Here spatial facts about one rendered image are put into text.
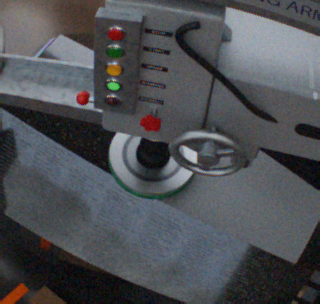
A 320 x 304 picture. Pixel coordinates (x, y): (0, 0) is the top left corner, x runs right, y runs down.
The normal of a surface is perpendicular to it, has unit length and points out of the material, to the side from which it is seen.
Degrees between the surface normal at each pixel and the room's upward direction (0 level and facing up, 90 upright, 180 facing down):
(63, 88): 1
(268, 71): 4
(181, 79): 90
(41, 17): 0
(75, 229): 45
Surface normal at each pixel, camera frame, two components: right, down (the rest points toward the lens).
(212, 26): -0.20, 0.84
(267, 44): 0.00, -0.51
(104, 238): -0.30, 0.16
